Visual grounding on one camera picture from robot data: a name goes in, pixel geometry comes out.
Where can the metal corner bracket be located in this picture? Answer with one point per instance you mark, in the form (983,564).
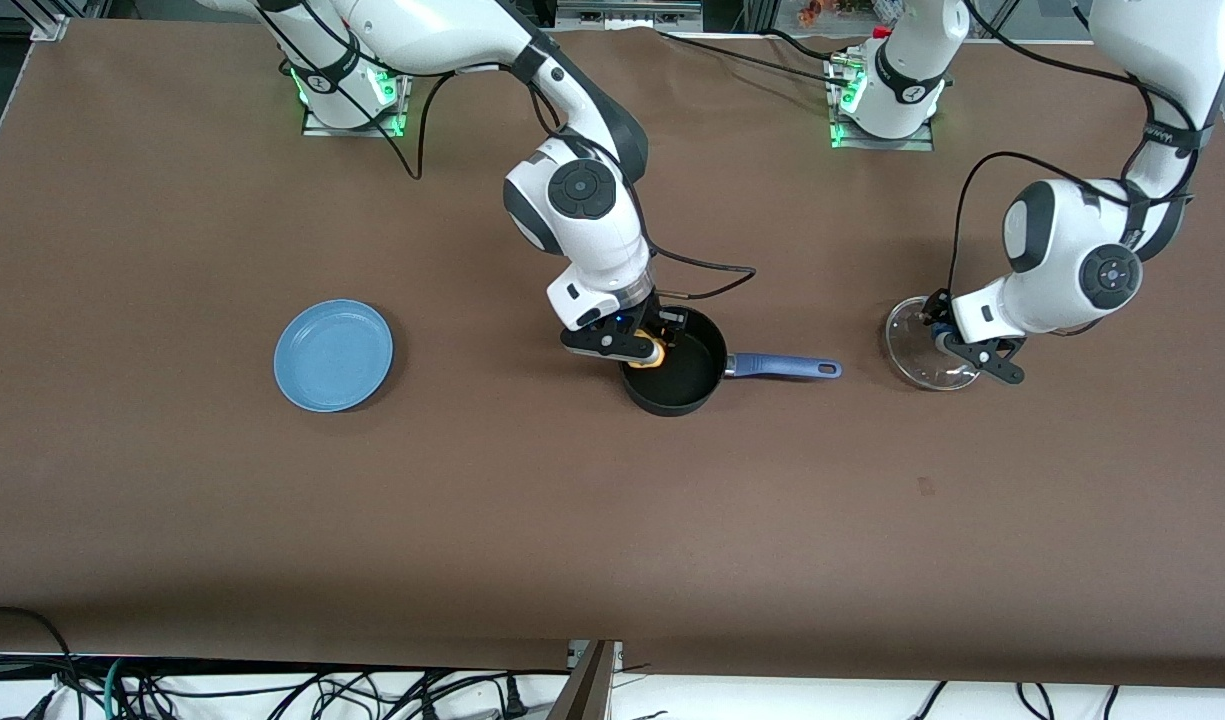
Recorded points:
(50,27)

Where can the aluminium frame rail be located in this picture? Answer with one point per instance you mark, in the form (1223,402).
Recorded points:
(627,14)

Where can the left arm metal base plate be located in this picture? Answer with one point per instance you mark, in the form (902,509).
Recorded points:
(917,143)

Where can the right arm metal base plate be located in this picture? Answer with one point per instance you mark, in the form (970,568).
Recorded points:
(372,125)

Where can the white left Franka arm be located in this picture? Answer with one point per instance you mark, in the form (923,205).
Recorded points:
(1062,250)

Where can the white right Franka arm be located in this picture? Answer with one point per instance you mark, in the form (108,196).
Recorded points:
(582,240)

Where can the glass lid blue knob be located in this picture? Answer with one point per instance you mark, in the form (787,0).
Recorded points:
(912,352)

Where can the brown beam with metal bracket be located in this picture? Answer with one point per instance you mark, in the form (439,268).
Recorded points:
(587,690)

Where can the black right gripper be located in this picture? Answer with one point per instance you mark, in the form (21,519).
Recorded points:
(651,314)

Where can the brown table cover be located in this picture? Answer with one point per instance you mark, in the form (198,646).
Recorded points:
(572,520)

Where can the orange background object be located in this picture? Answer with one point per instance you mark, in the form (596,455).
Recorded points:
(817,12)

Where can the yellow potato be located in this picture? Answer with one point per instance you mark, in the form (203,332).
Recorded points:
(655,358)

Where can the blue round plate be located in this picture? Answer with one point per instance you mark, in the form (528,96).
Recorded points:
(332,355)

